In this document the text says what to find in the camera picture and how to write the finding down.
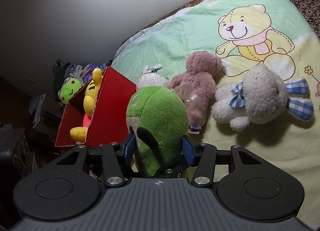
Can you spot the brown patterned mattress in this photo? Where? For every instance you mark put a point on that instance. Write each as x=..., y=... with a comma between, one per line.
x=310, y=9

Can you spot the pink teddy bear plush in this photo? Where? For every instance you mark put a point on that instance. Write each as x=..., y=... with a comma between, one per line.
x=196, y=86

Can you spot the white dog plush plaid ears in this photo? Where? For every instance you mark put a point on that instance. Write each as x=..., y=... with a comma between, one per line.
x=259, y=98

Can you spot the purple plush toy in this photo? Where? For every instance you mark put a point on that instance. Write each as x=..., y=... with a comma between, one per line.
x=88, y=72

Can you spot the yellow tiger plush toy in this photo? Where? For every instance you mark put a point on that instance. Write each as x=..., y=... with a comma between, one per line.
x=79, y=134

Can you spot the green frog plush toy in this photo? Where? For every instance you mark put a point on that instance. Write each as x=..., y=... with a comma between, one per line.
x=69, y=88

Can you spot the small white bear plush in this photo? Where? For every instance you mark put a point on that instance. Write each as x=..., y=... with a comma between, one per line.
x=151, y=77

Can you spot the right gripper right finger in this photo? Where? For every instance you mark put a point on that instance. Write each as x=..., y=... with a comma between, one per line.
x=205, y=157

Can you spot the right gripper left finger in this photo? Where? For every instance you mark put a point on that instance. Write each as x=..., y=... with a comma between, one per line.
x=114, y=161

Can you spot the green snake plush toy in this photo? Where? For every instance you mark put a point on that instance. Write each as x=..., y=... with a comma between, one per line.
x=158, y=118

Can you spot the bear print bed sheet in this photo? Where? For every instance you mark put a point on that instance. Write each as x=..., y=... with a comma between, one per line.
x=244, y=33

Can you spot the blue checkered cloth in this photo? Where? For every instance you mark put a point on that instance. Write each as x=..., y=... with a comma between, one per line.
x=105, y=65

